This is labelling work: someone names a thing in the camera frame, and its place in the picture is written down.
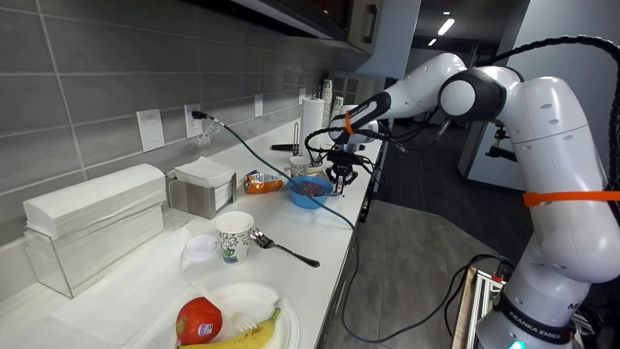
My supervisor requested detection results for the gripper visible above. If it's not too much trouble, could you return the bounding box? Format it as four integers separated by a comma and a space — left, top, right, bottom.
325, 162, 359, 195

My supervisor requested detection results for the cereal heap in bowl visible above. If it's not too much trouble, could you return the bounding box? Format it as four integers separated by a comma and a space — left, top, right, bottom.
292, 180, 330, 197

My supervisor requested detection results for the blue bowl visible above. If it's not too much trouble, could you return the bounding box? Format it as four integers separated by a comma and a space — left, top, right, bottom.
287, 175, 335, 210

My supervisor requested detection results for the small printed paper cup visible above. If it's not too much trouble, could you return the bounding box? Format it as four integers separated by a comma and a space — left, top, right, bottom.
289, 156, 310, 178

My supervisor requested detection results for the paper towel roll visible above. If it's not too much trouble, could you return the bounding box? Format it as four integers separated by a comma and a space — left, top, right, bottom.
300, 96, 326, 157

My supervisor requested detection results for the tall stack of paper cups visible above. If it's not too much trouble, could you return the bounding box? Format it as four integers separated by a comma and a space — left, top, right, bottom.
322, 79, 334, 127

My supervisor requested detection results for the orange snack bag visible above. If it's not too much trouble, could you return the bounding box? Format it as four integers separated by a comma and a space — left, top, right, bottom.
243, 170, 284, 195

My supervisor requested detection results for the grey background cabinet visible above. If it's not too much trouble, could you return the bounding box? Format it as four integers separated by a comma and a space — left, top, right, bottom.
328, 71, 387, 106

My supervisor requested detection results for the large printed paper cup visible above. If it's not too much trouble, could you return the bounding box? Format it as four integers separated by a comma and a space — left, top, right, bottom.
216, 211, 255, 265

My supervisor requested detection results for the stack of white napkins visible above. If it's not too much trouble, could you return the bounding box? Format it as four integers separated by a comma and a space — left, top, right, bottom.
173, 156, 236, 189

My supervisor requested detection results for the white foam plate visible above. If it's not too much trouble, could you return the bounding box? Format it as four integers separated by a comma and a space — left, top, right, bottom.
169, 282, 300, 349

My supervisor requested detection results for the clear plastic wrapper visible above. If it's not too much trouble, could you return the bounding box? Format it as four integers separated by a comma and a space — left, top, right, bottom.
197, 120, 225, 147

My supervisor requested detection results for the metal napkin holder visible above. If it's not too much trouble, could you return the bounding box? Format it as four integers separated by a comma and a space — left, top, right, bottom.
167, 173, 238, 220

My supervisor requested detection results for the white plastic cup lid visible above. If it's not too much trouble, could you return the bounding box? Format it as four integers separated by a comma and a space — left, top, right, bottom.
186, 235, 220, 263

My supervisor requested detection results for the overhead cabinet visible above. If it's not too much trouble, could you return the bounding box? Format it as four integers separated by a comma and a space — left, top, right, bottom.
194, 0, 384, 55

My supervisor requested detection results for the white plastic fork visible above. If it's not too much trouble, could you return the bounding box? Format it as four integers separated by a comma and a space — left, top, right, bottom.
193, 283, 258, 333

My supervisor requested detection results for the yellow banana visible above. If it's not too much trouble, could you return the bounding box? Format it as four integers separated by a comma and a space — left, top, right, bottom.
177, 307, 282, 349

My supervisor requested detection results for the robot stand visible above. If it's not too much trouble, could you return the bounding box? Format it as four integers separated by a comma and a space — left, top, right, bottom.
451, 266, 509, 349

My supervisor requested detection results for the red apple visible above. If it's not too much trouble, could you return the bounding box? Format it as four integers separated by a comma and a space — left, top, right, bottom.
175, 297, 224, 345

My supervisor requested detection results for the stack of folded paper towels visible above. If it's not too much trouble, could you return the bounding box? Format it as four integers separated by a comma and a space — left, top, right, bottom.
23, 163, 168, 239

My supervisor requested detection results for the clear acrylic towel holder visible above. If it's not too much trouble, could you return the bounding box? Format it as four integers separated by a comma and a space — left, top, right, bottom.
23, 204, 166, 299

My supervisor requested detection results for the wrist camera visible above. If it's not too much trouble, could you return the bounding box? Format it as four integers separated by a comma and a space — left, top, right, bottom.
327, 150, 365, 163

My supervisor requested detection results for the grey power cable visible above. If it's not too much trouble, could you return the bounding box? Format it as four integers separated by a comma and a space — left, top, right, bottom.
191, 110, 515, 344

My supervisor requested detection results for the black handled metal fork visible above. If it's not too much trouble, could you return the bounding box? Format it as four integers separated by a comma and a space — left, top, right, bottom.
249, 228, 321, 269

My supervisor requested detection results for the overhead cabinet handle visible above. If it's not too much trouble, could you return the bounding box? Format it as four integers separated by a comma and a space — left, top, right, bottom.
365, 4, 379, 45

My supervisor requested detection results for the camera on mount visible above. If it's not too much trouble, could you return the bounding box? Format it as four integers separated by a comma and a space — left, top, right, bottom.
485, 124, 518, 164

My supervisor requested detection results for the blank white wall plate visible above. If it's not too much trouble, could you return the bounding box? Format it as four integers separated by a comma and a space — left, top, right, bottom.
136, 109, 166, 153

